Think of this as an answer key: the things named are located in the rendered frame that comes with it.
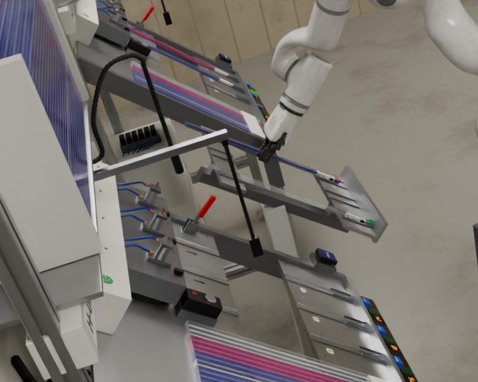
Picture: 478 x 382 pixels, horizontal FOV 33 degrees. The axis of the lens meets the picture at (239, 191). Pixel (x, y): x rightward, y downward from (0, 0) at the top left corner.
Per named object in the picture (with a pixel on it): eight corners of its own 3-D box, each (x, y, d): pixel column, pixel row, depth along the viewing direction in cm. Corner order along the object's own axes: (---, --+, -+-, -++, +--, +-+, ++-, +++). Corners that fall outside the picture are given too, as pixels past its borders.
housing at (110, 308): (89, 217, 184) (114, 166, 179) (99, 361, 142) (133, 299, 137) (55, 206, 181) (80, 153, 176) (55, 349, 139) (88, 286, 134)
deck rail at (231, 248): (332, 292, 211) (344, 273, 209) (334, 297, 209) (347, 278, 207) (73, 204, 184) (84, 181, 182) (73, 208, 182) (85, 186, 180)
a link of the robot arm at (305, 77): (276, 89, 223) (303, 107, 220) (300, 47, 219) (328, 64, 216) (288, 88, 231) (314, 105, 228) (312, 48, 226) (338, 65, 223)
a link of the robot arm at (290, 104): (280, 86, 228) (275, 95, 229) (287, 98, 220) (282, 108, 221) (305, 98, 231) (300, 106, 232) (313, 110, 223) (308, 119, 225)
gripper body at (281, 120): (277, 92, 229) (259, 126, 233) (286, 107, 220) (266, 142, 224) (300, 102, 232) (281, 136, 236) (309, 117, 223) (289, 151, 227)
